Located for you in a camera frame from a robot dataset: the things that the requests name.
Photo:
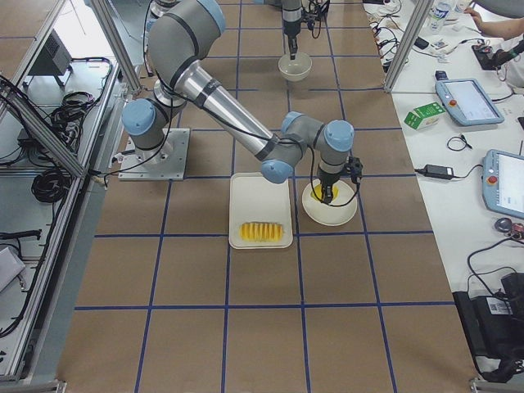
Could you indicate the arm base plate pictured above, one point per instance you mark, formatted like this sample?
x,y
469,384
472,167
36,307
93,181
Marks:
x,y
164,163

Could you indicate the black power adapter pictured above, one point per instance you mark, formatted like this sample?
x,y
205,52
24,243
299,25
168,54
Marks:
x,y
438,171

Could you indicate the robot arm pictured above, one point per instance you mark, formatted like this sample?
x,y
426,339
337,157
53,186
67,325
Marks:
x,y
291,18
177,43

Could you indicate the blue teach pendant near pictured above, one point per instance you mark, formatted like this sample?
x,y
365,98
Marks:
x,y
502,182

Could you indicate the white round plate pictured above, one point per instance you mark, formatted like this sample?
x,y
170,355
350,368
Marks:
x,y
339,211

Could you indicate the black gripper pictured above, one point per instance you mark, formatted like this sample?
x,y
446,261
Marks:
x,y
327,180
291,32

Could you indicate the white ceramic bowl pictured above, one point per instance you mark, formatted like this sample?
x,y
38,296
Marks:
x,y
297,69

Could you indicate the yellow lemon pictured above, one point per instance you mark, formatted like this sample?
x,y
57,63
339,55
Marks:
x,y
324,194

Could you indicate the white rectangular tray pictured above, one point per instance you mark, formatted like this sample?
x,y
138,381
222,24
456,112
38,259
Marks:
x,y
255,199

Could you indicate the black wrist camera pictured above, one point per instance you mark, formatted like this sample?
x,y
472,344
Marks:
x,y
314,12
354,168

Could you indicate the blue teach pendant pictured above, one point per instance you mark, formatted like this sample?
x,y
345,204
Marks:
x,y
467,102
502,182

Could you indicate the blue teach pendant far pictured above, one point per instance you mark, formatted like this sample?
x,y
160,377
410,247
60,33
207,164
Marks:
x,y
467,102

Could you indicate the green white carton box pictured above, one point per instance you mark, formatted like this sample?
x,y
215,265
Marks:
x,y
424,116

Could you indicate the clear water bottle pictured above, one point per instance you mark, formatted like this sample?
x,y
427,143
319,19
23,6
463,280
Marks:
x,y
439,12

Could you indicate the aluminium frame post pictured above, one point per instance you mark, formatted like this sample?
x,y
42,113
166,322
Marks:
x,y
415,24

